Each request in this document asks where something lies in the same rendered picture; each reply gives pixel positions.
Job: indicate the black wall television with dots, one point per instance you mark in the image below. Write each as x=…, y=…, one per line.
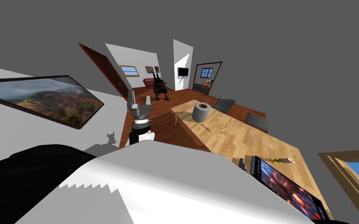
x=183, y=72

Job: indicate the orange dining table set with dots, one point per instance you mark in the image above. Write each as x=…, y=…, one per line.
x=207, y=85

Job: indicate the dark framed window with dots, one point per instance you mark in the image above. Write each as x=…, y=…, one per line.
x=206, y=72

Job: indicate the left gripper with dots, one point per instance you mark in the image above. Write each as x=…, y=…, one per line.
x=139, y=109

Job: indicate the red sofa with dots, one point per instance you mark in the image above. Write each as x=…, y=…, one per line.
x=149, y=82

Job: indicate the small dark wall picture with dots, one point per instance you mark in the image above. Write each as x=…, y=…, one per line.
x=149, y=69
x=157, y=69

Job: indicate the red brown door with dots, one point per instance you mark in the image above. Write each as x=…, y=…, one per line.
x=109, y=73

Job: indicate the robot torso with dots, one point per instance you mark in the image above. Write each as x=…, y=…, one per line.
x=173, y=186

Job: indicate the light wooden table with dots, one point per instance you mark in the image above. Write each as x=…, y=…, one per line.
x=245, y=140

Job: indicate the small yellow white object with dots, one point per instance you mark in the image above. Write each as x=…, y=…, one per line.
x=281, y=160

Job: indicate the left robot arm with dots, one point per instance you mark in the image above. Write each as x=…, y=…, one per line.
x=27, y=180

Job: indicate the framed landscape picture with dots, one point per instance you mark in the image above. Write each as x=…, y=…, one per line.
x=48, y=98

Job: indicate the grey chair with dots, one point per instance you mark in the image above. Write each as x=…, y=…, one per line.
x=257, y=121
x=224, y=104

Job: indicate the grey paper roll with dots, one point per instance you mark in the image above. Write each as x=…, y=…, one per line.
x=200, y=113

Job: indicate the dark spiky floor object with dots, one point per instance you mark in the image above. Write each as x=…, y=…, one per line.
x=160, y=87

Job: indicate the brown pencil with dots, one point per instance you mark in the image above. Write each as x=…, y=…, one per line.
x=205, y=127

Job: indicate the small wooden framed window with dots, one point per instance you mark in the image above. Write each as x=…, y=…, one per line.
x=129, y=71

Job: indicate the flat screen monitor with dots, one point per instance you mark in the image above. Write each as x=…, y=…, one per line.
x=288, y=188

